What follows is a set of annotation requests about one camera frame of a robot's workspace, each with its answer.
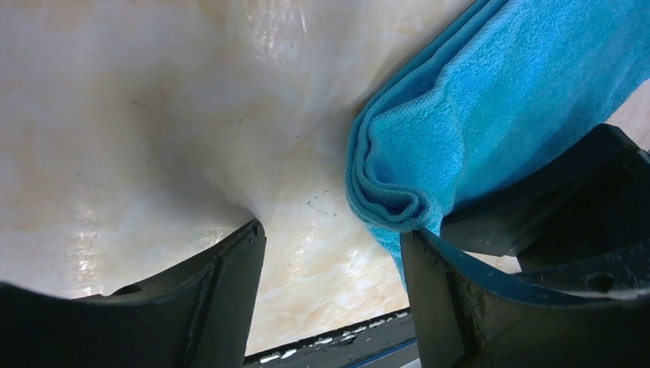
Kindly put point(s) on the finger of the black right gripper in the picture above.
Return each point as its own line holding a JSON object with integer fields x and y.
{"x": 579, "y": 225}

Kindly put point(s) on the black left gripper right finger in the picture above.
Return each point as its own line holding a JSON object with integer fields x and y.
{"x": 467, "y": 313}

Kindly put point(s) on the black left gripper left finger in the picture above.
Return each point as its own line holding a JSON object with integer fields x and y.
{"x": 195, "y": 314}

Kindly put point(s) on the bright blue terry towel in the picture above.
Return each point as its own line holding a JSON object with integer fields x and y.
{"x": 504, "y": 89}

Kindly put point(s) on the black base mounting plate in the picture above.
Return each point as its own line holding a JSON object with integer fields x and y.
{"x": 384, "y": 341}

